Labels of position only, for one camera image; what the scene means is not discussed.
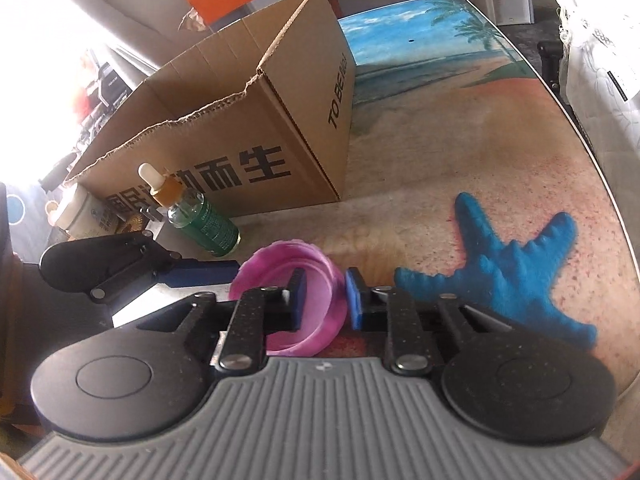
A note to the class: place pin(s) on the pink plastic cup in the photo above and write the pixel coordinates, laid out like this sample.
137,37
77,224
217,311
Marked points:
320,270

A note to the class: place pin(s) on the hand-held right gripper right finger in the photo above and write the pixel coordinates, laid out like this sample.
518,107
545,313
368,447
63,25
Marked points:
354,305

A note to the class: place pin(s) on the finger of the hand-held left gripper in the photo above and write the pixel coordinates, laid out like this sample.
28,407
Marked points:
200,272

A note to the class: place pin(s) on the white supplement bottle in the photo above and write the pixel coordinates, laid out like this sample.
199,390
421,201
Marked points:
80,210

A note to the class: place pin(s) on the wheelchair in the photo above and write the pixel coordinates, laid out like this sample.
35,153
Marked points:
107,85

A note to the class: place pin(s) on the crumpled brown paper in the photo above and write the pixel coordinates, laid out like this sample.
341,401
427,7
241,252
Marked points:
194,19

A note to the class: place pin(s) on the green dropper bottle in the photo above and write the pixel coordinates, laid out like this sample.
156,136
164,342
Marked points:
210,225

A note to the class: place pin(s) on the brown cardboard box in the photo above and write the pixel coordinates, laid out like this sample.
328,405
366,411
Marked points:
300,110

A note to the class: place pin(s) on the black jar with gold lid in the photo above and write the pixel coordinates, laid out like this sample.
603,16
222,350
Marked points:
132,222

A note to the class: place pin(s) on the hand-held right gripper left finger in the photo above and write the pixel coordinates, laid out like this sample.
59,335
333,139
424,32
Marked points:
299,300

